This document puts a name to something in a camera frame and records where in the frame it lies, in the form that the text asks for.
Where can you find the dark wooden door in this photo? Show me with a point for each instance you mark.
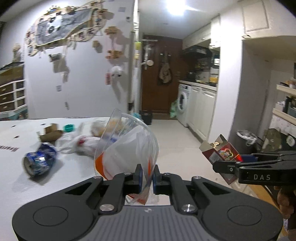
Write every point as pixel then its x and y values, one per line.
pixel 158 98

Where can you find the black bin by door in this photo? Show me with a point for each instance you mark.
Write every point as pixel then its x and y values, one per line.
pixel 146 116

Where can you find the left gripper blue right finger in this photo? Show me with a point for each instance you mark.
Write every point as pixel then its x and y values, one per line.
pixel 157 183

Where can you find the torn brown cardboard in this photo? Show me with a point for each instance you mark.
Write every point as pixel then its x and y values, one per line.
pixel 52 133

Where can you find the clear plastic cup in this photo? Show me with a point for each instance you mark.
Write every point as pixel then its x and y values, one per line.
pixel 126 142

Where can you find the red cardboard box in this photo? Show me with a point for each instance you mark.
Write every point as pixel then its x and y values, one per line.
pixel 223 157

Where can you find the white plastic bag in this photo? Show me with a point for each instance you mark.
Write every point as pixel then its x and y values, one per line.
pixel 76 142

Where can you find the white plush wall toy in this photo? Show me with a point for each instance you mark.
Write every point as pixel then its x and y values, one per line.
pixel 116 71

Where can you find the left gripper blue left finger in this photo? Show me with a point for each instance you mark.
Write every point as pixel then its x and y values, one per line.
pixel 138 179

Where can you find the pink wall tag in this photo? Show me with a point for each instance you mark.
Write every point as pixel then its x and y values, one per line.
pixel 108 79

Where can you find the teal plastic lid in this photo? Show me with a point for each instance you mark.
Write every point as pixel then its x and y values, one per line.
pixel 68 128

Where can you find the hanging bag on door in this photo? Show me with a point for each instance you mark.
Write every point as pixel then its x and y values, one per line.
pixel 165 74

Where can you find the crushed blue soda can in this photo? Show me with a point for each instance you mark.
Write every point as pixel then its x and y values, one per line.
pixel 41 161

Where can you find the green bag on floor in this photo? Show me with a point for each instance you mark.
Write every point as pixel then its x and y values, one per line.
pixel 173 109

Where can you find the wall photo collage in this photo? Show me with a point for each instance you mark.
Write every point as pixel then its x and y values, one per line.
pixel 60 26

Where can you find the white refrigerator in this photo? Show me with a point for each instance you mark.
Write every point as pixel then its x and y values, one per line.
pixel 134 50

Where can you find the white drawer cabinet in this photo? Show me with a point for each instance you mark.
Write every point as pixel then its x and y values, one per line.
pixel 13 96

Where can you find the grey lined trash can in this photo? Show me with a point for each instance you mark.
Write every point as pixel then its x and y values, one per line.
pixel 244 141

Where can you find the white kitchen cabinets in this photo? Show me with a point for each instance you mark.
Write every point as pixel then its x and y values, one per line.
pixel 200 111

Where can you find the white washing machine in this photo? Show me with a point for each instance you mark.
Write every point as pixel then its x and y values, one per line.
pixel 183 103

